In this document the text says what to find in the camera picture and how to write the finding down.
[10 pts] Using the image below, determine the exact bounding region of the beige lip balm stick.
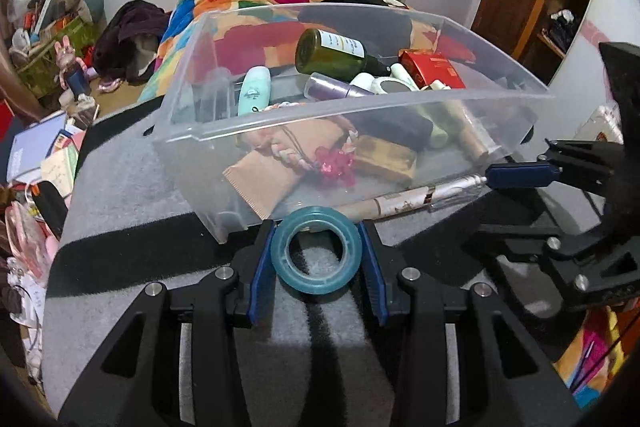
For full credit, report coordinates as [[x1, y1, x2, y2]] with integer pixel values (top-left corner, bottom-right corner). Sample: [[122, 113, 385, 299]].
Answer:
[[428, 98, 501, 164]]

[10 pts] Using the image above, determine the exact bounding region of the light green marker tube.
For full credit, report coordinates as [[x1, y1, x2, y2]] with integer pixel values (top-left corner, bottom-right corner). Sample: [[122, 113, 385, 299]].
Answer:
[[389, 62, 452, 151]]

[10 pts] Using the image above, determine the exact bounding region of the beige patterned pen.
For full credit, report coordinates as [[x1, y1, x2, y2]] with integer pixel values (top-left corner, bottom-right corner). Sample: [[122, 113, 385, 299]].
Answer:
[[336, 174, 487, 222]]

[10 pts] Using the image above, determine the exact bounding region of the teal tape roll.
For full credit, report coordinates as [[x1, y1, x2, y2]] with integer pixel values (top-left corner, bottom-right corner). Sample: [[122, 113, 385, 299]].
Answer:
[[270, 206, 362, 296]]

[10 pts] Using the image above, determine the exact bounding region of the red paper packet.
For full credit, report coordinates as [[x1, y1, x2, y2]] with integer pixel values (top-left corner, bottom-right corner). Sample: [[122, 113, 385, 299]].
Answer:
[[399, 50, 465, 89]]

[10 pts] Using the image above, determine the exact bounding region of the purple and black bottle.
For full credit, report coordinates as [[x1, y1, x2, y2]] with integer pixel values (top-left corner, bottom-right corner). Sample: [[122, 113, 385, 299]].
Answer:
[[304, 72, 434, 152]]

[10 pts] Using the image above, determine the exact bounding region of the tan eraser block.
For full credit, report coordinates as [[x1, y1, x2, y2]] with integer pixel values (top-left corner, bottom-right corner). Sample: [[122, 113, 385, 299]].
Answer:
[[352, 135, 416, 185]]

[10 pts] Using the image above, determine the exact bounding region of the peach cosmetic tube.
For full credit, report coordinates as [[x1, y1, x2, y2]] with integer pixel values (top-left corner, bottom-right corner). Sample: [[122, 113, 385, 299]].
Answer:
[[224, 147, 316, 219]]

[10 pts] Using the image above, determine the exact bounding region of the white tape roll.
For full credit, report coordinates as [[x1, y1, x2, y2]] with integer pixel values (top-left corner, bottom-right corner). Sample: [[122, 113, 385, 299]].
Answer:
[[370, 77, 418, 94]]

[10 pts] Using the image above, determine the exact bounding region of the braided rope keychain charm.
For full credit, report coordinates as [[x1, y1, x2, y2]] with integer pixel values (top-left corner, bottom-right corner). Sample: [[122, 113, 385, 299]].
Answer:
[[242, 115, 359, 172]]

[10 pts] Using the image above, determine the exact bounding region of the pink hair clip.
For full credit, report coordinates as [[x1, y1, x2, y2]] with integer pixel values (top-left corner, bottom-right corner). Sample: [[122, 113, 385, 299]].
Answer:
[[314, 147, 356, 186]]

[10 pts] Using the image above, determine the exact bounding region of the dark green glass bottle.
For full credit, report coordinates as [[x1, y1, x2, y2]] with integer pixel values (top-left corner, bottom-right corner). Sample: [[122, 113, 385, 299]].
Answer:
[[295, 28, 390, 82]]

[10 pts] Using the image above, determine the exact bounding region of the mint green highlighter pen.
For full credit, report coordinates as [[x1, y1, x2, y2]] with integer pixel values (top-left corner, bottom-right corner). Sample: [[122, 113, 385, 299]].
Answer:
[[238, 66, 271, 116]]

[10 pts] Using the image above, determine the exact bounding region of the white suitcase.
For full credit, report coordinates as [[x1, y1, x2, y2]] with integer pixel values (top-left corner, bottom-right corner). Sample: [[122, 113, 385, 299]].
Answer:
[[574, 105, 624, 144]]

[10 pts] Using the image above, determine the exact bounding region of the white sliding wardrobe door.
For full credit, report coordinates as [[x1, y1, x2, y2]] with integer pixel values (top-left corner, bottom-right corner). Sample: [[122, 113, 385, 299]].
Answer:
[[544, 0, 639, 139]]

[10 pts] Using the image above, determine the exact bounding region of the grey black striped blanket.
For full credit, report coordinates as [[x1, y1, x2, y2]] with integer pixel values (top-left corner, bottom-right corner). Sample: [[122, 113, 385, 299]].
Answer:
[[41, 95, 601, 427]]

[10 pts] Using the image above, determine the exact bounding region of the clear plastic storage bin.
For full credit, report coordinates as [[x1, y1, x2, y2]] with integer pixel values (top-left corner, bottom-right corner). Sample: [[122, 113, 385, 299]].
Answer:
[[152, 3, 551, 242]]

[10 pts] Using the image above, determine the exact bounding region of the blue white booklet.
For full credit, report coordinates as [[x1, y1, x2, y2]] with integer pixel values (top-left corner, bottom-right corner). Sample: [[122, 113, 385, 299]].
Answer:
[[6, 110, 67, 184]]

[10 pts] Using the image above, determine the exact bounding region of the pink rabbit figurine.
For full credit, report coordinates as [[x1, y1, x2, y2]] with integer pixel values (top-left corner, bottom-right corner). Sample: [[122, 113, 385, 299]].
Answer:
[[54, 36, 91, 100]]

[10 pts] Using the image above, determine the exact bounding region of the dark purple clothing heap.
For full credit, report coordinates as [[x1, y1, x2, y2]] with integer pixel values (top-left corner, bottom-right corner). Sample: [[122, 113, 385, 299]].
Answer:
[[92, 0, 170, 84]]

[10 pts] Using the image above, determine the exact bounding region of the colourful patchwork duvet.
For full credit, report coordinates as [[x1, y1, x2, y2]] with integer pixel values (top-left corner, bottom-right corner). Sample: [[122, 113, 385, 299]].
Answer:
[[136, 0, 476, 103]]

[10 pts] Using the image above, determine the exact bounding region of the green basket of clutter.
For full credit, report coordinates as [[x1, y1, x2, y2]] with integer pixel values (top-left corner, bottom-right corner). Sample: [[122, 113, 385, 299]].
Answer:
[[12, 0, 105, 100]]

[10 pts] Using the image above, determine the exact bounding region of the black orange handle tool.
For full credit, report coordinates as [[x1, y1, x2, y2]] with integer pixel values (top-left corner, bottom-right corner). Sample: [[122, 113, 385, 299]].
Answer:
[[32, 180, 68, 239]]

